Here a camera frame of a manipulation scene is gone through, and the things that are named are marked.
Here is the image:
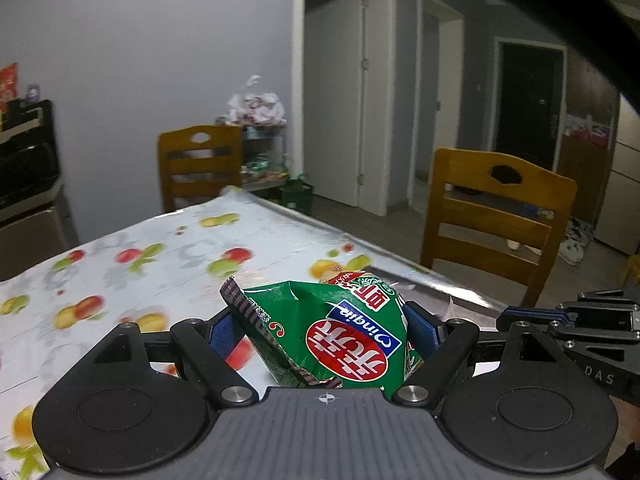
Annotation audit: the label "fruit printed tablecloth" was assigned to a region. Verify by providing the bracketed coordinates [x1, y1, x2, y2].
[0, 186, 507, 480]

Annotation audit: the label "white shoes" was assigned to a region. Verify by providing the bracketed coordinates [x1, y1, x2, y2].
[559, 219, 597, 266]

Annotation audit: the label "black door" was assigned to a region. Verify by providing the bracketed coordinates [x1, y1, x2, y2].
[494, 37, 569, 172]

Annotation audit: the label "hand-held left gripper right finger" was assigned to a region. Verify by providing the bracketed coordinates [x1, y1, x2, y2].
[392, 302, 577, 406]

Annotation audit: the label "green snack bag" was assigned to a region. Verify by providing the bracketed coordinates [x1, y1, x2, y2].
[220, 269, 417, 391]

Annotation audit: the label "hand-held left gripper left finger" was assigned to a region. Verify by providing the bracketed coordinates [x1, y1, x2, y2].
[92, 307, 261, 406]

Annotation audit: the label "white plastic bag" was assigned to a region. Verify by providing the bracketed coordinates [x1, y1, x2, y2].
[225, 74, 289, 126]

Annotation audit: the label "black cable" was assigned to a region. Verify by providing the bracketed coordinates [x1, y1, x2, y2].
[440, 0, 640, 113]

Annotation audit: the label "white door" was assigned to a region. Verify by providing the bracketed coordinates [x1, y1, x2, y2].
[293, 0, 398, 218]

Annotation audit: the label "red packet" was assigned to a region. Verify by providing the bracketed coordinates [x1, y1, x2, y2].
[0, 62, 20, 112]

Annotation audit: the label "white refrigerator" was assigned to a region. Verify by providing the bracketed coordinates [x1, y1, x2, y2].
[594, 92, 640, 257]

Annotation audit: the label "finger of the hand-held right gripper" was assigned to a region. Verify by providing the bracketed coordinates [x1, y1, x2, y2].
[495, 289, 640, 348]

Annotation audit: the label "dark wooden cabinet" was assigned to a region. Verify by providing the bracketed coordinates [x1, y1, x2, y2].
[556, 57, 621, 223]

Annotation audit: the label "wooden chair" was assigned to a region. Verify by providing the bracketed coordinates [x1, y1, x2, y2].
[419, 147, 579, 309]
[157, 124, 245, 214]

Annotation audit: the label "white doorway frame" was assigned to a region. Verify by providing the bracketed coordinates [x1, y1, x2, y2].
[413, 0, 465, 187]

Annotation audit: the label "glass shelf rack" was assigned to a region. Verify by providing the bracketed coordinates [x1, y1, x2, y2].
[217, 117, 291, 202]

